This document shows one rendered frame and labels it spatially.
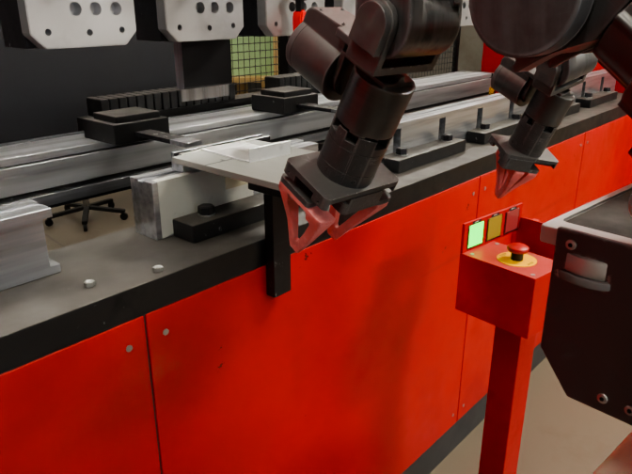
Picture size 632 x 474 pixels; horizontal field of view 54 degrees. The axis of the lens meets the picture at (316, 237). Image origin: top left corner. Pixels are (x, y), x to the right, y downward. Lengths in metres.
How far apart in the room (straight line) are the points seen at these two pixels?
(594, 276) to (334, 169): 0.24
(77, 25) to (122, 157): 0.43
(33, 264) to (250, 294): 0.33
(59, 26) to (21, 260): 0.31
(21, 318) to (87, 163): 0.47
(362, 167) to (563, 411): 1.73
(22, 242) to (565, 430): 1.69
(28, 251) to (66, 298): 0.09
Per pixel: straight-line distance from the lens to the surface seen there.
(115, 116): 1.22
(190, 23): 0.99
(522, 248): 1.20
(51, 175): 1.21
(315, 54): 0.58
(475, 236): 1.24
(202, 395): 1.02
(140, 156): 1.29
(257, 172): 0.91
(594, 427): 2.19
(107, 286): 0.88
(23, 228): 0.91
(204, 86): 1.06
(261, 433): 1.17
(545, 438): 2.09
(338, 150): 0.57
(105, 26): 0.92
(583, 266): 0.58
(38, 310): 0.84
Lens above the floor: 1.23
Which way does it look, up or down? 21 degrees down
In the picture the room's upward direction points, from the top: straight up
